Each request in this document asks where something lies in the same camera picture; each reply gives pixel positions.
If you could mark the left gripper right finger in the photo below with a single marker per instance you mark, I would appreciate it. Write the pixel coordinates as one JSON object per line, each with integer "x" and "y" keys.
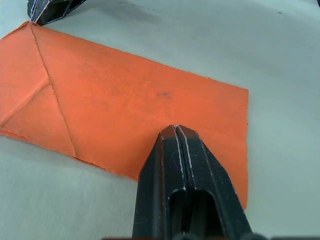
{"x": 210, "y": 180}

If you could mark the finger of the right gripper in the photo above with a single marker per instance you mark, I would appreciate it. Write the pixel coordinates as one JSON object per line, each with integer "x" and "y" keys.
{"x": 57, "y": 8}
{"x": 34, "y": 10}

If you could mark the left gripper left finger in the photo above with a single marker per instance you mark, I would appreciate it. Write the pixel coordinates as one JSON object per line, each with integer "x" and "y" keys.
{"x": 160, "y": 175}

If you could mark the orange sheet of paper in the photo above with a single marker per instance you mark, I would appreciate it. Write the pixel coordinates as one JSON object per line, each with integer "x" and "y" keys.
{"x": 112, "y": 100}

